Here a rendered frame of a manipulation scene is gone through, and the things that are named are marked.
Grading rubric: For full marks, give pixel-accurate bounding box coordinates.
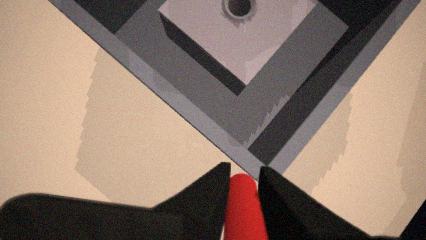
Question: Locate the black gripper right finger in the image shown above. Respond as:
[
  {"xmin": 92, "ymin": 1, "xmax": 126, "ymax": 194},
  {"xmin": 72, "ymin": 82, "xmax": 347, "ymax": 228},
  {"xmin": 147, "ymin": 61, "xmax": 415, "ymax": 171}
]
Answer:
[{"xmin": 258, "ymin": 166, "xmax": 416, "ymax": 240}]

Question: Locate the red peg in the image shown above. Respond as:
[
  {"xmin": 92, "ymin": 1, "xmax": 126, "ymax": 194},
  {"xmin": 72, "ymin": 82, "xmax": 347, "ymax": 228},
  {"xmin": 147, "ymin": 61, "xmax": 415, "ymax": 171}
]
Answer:
[{"xmin": 223, "ymin": 173, "xmax": 268, "ymax": 240}]

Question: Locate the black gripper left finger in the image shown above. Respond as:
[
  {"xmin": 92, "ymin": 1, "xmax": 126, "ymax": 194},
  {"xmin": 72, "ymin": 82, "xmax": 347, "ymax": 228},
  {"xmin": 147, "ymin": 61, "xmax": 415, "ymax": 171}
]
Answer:
[{"xmin": 0, "ymin": 162, "xmax": 231, "ymax": 240}]

